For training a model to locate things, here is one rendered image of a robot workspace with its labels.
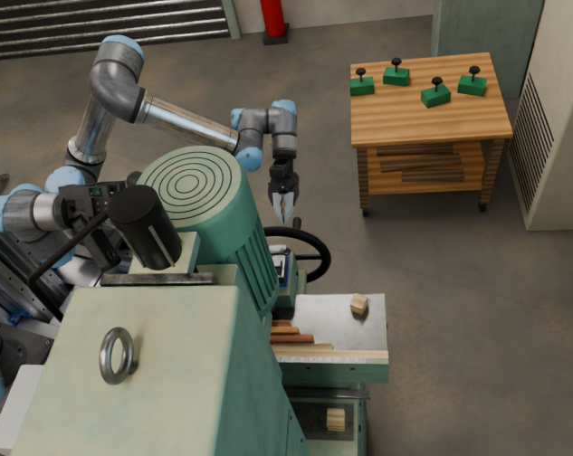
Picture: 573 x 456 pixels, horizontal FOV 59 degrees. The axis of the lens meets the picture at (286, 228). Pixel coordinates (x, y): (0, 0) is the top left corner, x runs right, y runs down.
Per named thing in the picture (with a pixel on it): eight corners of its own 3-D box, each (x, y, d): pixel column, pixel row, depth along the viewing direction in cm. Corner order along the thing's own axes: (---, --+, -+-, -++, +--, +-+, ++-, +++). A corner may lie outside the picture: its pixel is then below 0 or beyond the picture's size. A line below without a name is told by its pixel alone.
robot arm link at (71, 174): (59, 225, 156) (35, 196, 146) (70, 193, 165) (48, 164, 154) (95, 221, 155) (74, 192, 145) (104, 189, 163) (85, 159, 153)
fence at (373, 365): (388, 367, 115) (388, 357, 110) (388, 375, 114) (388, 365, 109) (141, 363, 125) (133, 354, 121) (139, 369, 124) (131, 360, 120)
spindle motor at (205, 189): (283, 252, 102) (252, 138, 78) (275, 332, 92) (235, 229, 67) (200, 254, 105) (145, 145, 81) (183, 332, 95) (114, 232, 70)
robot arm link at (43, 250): (67, 228, 118) (42, 197, 109) (82, 258, 111) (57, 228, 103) (35, 245, 116) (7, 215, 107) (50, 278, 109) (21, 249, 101)
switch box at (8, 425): (118, 407, 74) (63, 364, 62) (97, 481, 68) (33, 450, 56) (80, 405, 75) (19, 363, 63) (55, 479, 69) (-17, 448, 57)
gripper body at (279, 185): (300, 195, 151) (300, 156, 153) (295, 190, 143) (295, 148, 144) (274, 196, 153) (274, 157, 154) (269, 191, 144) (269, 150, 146)
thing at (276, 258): (290, 253, 131) (286, 241, 127) (286, 290, 124) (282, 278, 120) (241, 254, 133) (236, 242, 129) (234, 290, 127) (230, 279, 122)
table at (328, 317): (385, 273, 137) (385, 261, 132) (389, 384, 118) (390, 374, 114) (173, 277, 147) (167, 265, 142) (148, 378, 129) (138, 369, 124)
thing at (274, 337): (314, 343, 121) (312, 333, 117) (314, 350, 120) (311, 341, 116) (228, 342, 125) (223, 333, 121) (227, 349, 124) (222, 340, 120)
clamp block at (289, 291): (300, 269, 138) (295, 250, 131) (296, 313, 130) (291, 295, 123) (247, 270, 141) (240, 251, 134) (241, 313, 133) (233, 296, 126)
